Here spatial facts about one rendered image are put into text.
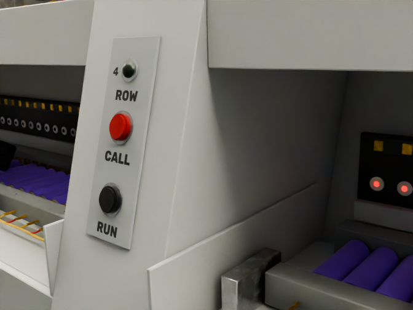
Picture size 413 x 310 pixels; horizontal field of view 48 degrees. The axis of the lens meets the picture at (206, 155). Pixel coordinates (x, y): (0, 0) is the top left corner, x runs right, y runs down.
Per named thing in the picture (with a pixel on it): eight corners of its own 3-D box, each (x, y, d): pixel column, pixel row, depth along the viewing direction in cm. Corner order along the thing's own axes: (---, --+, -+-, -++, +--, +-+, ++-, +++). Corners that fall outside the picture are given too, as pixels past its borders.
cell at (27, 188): (78, 190, 53) (26, 205, 48) (69, 187, 54) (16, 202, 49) (77, 174, 53) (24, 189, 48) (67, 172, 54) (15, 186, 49)
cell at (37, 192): (89, 193, 52) (36, 210, 47) (79, 190, 53) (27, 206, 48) (88, 178, 51) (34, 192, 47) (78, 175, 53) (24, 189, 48)
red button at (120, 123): (123, 141, 27) (127, 114, 26) (106, 138, 28) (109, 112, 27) (136, 143, 27) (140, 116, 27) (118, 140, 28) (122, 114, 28)
